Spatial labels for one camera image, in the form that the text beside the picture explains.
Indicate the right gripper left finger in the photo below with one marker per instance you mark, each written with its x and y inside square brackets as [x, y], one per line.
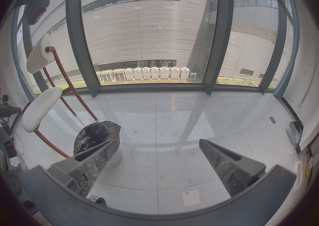
[99, 156]

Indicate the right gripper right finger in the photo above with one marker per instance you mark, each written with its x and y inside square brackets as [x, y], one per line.
[221, 162]

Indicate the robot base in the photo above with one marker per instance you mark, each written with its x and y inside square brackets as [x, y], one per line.
[11, 162]

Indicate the white trash bin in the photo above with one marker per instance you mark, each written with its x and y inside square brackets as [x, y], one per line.
[116, 160]

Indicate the black plastic bag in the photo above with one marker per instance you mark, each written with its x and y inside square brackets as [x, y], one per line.
[86, 136]

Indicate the white padded wooden chair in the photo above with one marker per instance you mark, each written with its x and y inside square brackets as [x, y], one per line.
[39, 115]

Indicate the window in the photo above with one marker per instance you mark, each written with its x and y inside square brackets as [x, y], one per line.
[223, 25]

